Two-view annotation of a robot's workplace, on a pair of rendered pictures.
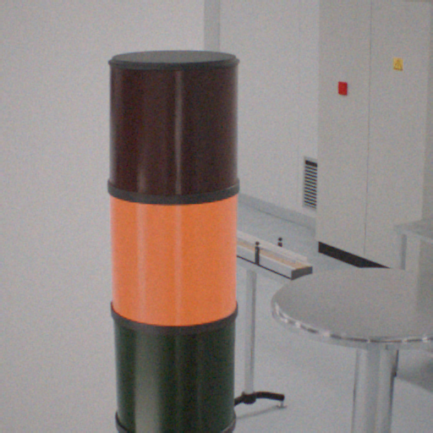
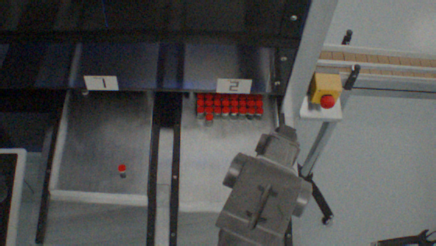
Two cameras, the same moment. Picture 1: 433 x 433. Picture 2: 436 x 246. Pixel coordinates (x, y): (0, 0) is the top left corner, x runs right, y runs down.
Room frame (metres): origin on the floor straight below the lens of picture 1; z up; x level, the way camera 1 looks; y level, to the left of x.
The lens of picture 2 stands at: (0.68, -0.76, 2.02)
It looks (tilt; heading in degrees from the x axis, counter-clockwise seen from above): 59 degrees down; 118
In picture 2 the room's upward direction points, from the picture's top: 6 degrees clockwise
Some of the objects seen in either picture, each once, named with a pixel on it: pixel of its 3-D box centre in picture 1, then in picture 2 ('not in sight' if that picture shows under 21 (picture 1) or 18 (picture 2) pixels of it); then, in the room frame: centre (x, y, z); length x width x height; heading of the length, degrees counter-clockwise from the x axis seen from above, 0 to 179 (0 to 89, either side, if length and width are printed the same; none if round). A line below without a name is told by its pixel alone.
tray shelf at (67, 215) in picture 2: not in sight; (165, 167); (0.32, -0.35, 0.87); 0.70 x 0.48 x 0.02; 34
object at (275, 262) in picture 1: (115, 192); not in sight; (6.16, 0.62, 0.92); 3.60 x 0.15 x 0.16; 34
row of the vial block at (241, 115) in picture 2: not in sight; (230, 114); (0.37, -0.13, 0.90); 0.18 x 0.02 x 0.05; 35
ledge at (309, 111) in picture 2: not in sight; (318, 99); (0.55, 0.08, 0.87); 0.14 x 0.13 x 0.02; 124
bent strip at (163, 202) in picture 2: not in sight; (162, 215); (0.40, -0.47, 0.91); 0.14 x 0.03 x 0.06; 124
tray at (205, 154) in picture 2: not in sight; (230, 144); (0.42, -0.21, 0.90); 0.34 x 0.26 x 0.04; 125
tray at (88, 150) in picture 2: not in sight; (103, 136); (0.14, -0.38, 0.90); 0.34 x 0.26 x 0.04; 124
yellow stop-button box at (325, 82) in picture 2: not in sight; (325, 86); (0.56, 0.04, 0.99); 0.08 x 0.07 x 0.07; 124
